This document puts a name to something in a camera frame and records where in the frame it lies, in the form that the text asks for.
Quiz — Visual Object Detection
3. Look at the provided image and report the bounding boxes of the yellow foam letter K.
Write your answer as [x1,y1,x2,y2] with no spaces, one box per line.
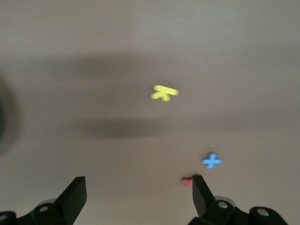
[150,84,180,102]

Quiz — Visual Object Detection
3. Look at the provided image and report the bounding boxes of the red foam letter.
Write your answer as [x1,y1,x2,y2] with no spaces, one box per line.
[181,173,200,187]

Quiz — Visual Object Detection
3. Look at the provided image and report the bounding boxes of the brown table cover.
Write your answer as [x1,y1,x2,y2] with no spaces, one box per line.
[0,0,300,225]

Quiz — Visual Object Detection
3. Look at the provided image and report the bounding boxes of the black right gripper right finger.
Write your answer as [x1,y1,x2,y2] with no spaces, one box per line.
[187,174,289,225]

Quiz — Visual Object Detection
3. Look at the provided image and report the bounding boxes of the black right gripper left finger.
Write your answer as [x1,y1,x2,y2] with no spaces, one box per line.
[0,176,88,225]

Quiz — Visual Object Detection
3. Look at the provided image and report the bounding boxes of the blue foam plus sign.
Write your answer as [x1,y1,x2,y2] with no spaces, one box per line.
[202,152,222,169]

